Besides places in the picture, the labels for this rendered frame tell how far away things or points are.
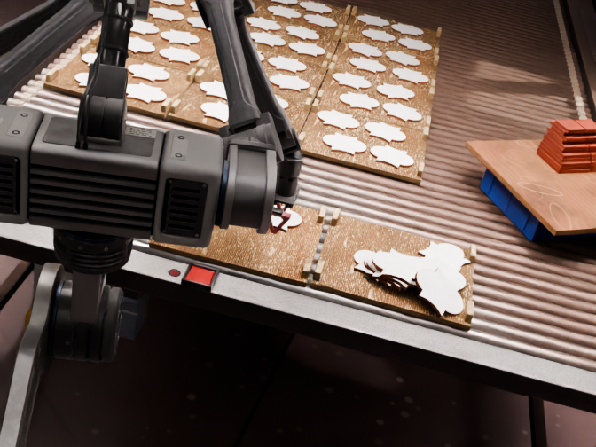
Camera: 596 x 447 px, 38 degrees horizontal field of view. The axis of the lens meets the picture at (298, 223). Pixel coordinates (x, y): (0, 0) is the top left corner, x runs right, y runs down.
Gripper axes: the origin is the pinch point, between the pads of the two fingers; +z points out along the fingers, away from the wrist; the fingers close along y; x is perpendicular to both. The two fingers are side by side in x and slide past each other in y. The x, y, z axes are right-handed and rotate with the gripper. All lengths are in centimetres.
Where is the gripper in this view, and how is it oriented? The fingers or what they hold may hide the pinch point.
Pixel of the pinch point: (278, 220)
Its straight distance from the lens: 221.0
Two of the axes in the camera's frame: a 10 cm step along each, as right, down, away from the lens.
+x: 9.7, 2.5, -0.4
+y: -1.7, 5.3, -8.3
